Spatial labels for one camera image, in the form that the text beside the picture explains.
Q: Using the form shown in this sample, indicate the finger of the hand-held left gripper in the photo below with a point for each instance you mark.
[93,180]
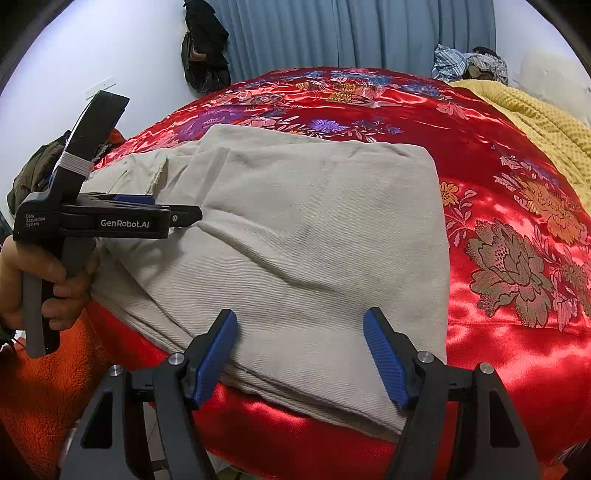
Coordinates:
[184,216]
[134,199]

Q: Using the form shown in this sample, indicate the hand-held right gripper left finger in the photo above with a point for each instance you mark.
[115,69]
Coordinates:
[214,360]

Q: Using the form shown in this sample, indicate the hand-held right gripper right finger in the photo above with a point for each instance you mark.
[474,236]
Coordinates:
[385,364]

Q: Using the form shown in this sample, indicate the beige pants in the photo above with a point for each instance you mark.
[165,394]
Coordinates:
[300,254]

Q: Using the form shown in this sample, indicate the person's left hand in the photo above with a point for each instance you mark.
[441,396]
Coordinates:
[14,277]

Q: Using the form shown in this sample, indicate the olive green jacket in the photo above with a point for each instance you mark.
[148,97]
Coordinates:
[34,170]

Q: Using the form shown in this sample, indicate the red floral satin blanket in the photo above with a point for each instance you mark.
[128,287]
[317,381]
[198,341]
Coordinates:
[508,369]

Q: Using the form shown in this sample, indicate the orange fleece garment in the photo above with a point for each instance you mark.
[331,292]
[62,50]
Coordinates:
[46,392]

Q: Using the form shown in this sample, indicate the black hanging coat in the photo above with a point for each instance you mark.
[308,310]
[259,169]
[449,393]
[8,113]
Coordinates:
[203,37]

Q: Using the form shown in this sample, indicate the blue-grey curtain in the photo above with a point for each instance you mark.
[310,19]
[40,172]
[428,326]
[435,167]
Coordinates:
[369,32]

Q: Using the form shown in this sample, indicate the yellow waffle blanket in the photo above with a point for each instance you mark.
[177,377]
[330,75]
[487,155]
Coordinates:
[545,120]

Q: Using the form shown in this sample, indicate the striped and patterned clothes pile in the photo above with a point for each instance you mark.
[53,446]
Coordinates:
[466,62]

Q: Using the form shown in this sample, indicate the cream padded headboard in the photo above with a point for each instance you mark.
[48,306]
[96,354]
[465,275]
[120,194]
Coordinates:
[549,78]

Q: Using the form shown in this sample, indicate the white wall socket strip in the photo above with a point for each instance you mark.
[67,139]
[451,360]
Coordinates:
[99,87]

